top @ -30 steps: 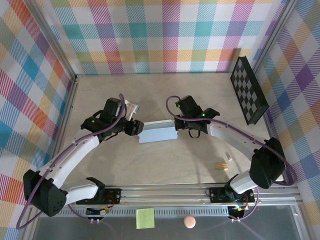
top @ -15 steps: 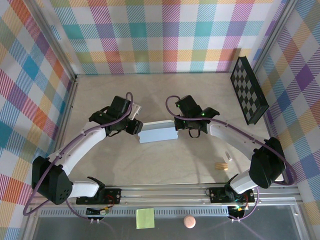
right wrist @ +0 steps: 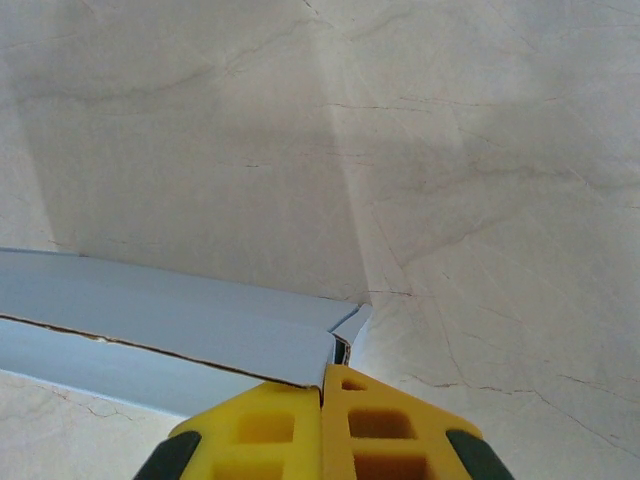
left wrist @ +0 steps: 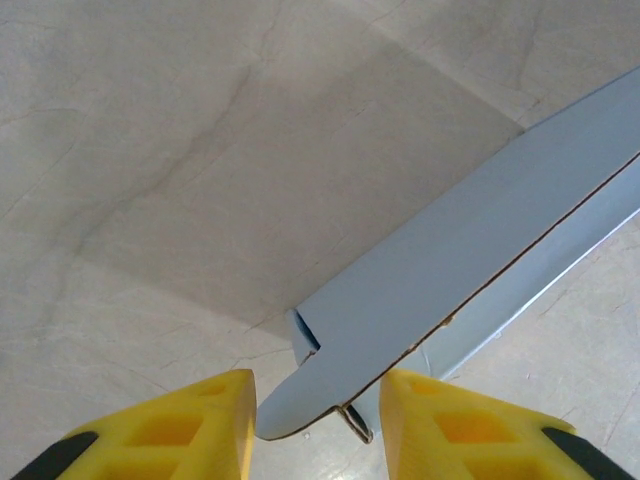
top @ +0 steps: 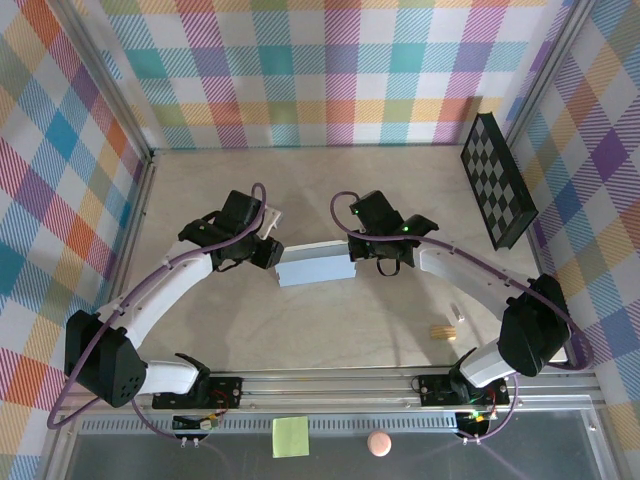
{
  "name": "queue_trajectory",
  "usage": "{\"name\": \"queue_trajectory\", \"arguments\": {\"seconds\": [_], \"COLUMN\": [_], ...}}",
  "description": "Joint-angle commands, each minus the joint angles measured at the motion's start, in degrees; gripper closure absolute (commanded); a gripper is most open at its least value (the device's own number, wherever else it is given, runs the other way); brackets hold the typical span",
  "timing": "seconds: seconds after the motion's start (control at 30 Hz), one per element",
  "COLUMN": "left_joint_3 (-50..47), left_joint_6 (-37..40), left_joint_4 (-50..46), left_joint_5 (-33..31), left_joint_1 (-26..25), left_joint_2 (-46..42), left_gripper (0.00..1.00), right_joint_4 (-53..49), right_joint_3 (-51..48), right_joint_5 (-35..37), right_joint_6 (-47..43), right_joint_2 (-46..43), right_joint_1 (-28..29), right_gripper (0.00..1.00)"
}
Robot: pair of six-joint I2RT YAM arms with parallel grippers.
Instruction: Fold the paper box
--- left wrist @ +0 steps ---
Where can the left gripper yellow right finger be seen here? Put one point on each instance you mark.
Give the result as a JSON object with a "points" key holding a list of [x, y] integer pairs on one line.
{"points": [[450, 435]]}

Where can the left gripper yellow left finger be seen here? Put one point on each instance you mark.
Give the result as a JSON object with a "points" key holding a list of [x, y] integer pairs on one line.
{"points": [[190, 435]]}

